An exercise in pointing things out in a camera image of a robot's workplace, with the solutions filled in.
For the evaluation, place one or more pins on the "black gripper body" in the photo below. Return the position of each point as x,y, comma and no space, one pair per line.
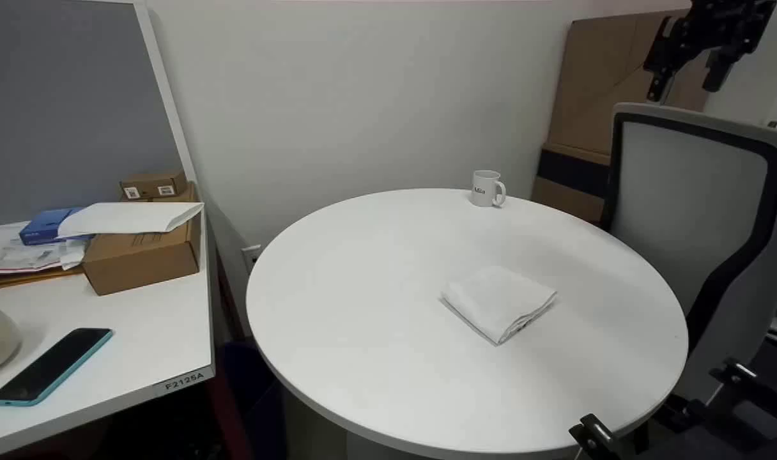
728,21

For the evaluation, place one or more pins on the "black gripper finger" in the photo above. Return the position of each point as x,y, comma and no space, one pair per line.
662,56
719,67

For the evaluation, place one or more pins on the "white towel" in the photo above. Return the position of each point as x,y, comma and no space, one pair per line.
498,304

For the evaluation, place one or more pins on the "large flat cardboard sheet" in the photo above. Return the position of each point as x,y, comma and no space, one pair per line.
594,93

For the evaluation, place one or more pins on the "grey mesh office chair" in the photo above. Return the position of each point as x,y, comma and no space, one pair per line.
685,195

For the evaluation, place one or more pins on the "white ceramic mug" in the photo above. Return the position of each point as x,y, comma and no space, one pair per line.
487,190

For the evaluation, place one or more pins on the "small cardboard box with labels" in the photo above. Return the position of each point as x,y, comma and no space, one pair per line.
153,185

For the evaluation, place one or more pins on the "brown cardboard box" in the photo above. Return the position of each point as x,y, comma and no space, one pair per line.
142,260

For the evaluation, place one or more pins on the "white envelope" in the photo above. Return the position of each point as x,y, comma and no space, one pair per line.
124,219

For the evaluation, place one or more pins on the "white office desk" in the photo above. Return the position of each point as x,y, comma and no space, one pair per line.
133,334

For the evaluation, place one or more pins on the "blue packet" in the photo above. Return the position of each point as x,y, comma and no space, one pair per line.
44,227

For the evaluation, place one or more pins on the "stack of printed papers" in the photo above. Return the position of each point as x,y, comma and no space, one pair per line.
14,252

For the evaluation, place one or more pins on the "black smartphone teal case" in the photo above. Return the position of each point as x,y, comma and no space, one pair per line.
51,365

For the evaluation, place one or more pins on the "grey partition white frame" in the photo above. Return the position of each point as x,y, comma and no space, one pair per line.
64,103

